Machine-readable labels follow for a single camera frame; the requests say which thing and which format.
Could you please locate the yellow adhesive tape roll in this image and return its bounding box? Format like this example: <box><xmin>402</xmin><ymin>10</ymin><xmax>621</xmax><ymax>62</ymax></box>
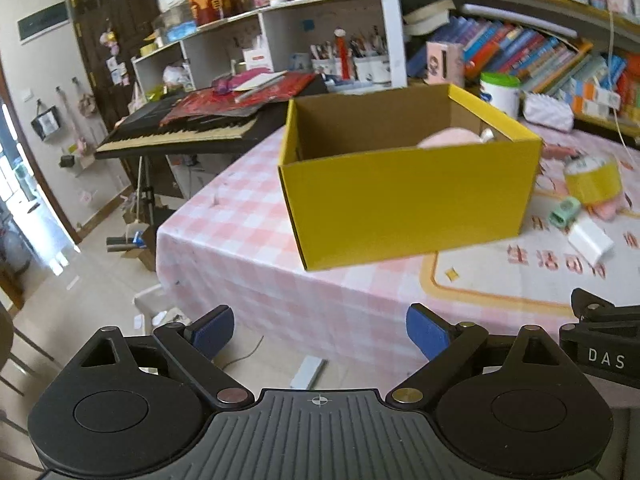
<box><xmin>563</xmin><ymin>155</ymin><xmax>623</xmax><ymax>206</ymax></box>

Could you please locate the red paper stack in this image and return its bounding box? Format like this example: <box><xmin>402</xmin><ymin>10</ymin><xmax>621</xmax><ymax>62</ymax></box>
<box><xmin>160</xmin><ymin>70</ymin><xmax>328</xmax><ymax>127</ymax></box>

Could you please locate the cartoon desk mat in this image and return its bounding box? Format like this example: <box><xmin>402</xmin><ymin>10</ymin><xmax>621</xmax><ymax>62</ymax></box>
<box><xmin>420</xmin><ymin>192</ymin><xmax>639</xmax><ymax>313</ymax></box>

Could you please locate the pink plush toy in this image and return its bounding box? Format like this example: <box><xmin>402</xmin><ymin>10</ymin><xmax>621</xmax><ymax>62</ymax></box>
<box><xmin>418</xmin><ymin>127</ymin><xmax>483</xmax><ymax>150</ymax></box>

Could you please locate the yellow cardboard box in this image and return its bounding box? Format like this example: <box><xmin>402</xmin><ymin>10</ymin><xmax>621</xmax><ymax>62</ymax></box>
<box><xmin>278</xmin><ymin>84</ymin><xmax>542</xmax><ymax>271</ymax></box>

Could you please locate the white jar green lid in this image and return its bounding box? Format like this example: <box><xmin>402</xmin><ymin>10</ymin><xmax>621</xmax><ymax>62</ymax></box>
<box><xmin>480</xmin><ymin>72</ymin><xmax>521</xmax><ymax>119</ymax></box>

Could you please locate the white small box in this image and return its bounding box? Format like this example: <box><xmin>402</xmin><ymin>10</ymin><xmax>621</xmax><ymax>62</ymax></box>
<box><xmin>567</xmin><ymin>218</ymin><xmax>614</xmax><ymax>266</ymax></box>

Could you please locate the white quilted pouch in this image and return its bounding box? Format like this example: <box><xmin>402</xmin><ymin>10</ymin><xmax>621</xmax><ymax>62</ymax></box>
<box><xmin>523</xmin><ymin>93</ymin><xmax>575</xmax><ymax>132</ymax></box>

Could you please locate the white desk shelf unit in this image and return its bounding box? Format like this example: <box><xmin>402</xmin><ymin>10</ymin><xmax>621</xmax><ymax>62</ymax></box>
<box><xmin>132</xmin><ymin>0</ymin><xmax>406</xmax><ymax>96</ymax></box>

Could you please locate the black electronic keyboard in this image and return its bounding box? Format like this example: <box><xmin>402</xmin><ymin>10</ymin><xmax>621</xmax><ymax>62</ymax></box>
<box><xmin>94</xmin><ymin>75</ymin><xmax>329</xmax><ymax>161</ymax></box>

